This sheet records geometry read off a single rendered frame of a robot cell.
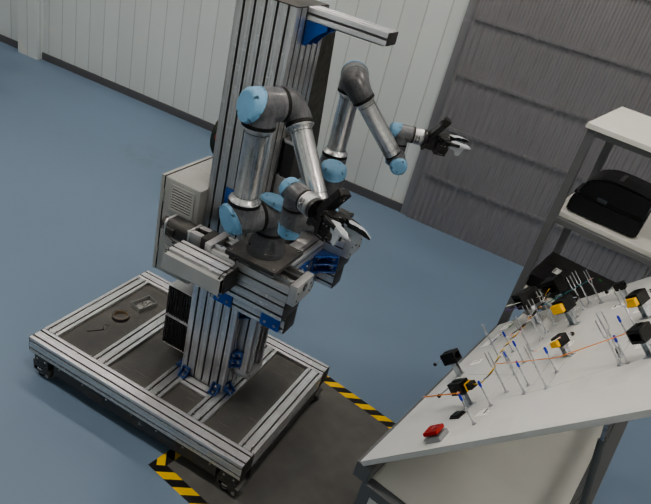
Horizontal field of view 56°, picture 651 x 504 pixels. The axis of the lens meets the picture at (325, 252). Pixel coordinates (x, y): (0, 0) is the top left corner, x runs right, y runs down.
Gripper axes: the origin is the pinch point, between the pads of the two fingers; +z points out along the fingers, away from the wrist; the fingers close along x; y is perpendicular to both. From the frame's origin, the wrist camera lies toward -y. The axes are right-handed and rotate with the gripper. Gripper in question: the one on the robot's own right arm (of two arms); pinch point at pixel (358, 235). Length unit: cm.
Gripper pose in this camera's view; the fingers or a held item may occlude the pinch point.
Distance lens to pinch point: 175.2
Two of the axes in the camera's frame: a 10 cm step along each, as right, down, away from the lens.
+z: 5.9, 5.2, -6.2
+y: -3.3, 8.5, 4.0
